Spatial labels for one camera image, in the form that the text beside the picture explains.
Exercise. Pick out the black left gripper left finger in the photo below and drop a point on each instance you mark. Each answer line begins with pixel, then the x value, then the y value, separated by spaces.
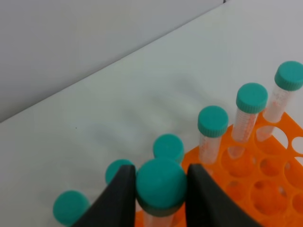
pixel 115 207

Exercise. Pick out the row tube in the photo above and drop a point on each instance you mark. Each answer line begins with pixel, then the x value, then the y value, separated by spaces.
pixel 288 79
pixel 251 99
pixel 212 124
pixel 114 167
pixel 169 146

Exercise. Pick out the front-left racked test tube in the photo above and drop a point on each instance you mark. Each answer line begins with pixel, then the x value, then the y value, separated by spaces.
pixel 69 207

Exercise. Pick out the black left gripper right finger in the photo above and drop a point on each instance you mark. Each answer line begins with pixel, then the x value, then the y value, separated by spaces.
pixel 207 205

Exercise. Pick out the test tube with teal cap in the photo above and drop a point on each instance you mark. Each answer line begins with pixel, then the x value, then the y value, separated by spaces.
pixel 161 187

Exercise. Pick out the orange test tube rack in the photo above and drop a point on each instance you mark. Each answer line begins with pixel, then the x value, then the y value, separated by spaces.
pixel 266 181

